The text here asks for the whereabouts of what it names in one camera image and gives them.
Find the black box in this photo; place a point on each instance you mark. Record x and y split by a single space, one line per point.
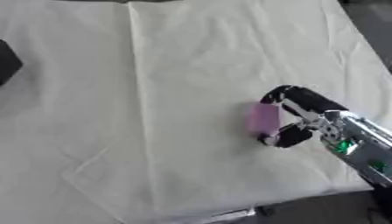
7 62

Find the purple rectangular block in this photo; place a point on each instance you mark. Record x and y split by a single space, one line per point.
263 120

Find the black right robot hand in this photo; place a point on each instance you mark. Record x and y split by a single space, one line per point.
312 100

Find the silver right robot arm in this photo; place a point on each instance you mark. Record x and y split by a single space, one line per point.
357 143

